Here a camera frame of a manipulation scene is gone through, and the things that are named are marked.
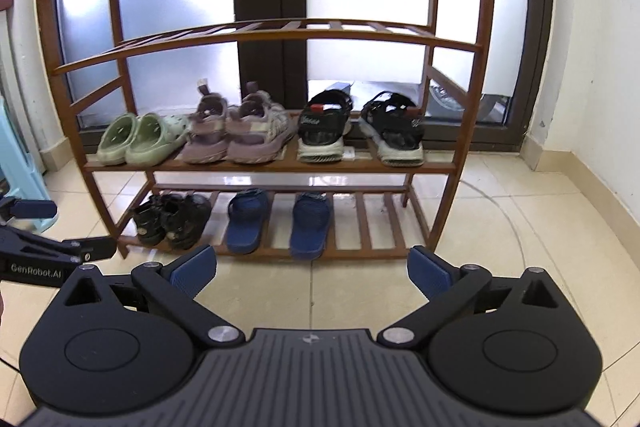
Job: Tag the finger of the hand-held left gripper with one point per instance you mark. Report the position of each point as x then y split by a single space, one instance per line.
35 208
95 248

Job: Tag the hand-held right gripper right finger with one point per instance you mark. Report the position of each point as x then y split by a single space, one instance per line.
430 269

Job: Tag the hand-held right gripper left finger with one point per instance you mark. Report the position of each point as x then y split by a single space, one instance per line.
192 264

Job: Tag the black lace-up boot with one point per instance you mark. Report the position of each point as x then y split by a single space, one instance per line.
187 222
150 222

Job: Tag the navy slide slipper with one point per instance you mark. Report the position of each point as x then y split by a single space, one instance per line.
311 227
247 222

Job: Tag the green clog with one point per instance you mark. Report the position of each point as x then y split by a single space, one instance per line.
115 142
150 147

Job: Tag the purple mesh sneaker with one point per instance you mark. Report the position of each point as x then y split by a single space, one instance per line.
260 137
205 142

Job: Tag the black sport sandal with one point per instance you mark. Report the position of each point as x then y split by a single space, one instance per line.
395 132
322 132

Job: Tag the wooden shoe rack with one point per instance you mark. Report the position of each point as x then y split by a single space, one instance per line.
487 7

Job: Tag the light blue plastic stool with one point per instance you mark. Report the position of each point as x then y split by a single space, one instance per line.
20 157

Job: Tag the car wheel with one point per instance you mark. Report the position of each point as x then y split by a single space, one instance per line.
450 102

